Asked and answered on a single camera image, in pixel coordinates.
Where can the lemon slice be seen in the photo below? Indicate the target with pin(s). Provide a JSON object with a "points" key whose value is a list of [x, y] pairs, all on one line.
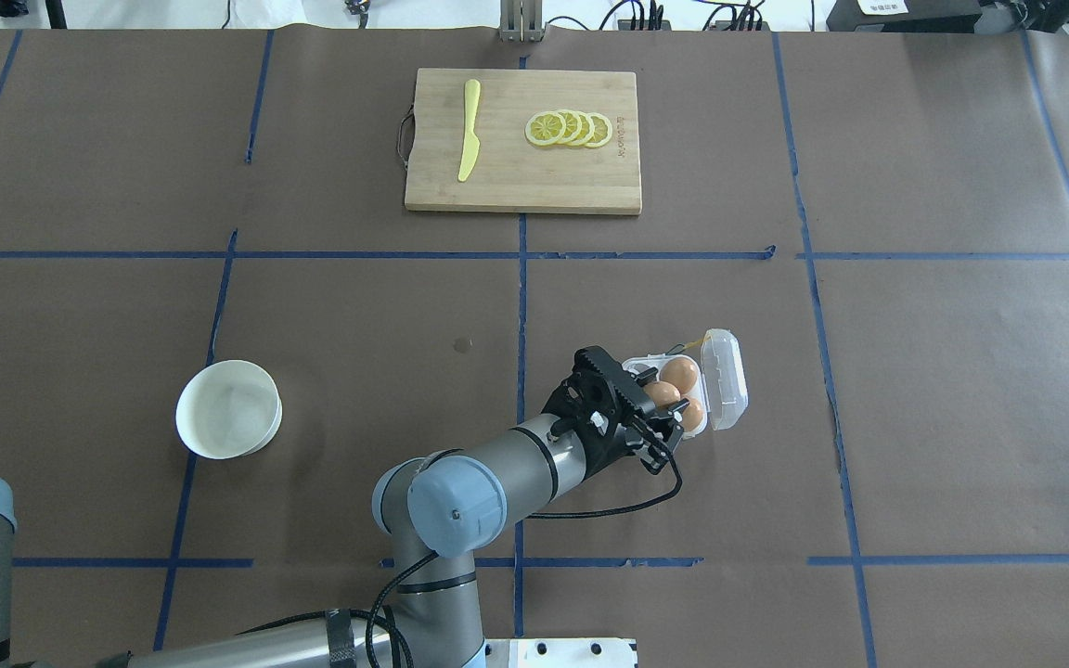
{"points": [[545, 129], [586, 128], [573, 126], [601, 131]]}

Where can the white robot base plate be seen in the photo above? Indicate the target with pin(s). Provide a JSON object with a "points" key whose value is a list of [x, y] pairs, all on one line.
{"points": [[561, 652]]}

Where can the clear plastic egg box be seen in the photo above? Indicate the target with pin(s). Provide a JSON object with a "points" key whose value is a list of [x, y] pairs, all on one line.
{"points": [[708, 372]]}

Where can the aluminium frame post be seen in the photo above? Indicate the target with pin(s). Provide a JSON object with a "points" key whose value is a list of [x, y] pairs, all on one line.
{"points": [[522, 21]]}

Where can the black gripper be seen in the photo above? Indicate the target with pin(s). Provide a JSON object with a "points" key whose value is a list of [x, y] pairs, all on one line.
{"points": [[601, 452]]}

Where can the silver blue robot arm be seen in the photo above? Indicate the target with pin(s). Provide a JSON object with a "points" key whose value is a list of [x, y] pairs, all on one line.
{"points": [[396, 551]]}

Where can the brown egg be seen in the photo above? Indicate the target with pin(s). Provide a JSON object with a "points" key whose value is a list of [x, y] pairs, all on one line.
{"points": [[682, 371], [693, 415], [663, 394]]}

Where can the wooden cutting board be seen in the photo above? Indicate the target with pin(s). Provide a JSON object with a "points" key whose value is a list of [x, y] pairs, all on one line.
{"points": [[512, 175]]}

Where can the yellow plastic knife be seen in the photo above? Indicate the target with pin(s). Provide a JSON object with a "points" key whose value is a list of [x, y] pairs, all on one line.
{"points": [[470, 141]]}

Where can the white paper bowl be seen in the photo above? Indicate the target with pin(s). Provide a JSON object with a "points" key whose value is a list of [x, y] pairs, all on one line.
{"points": [[228, 410]]}

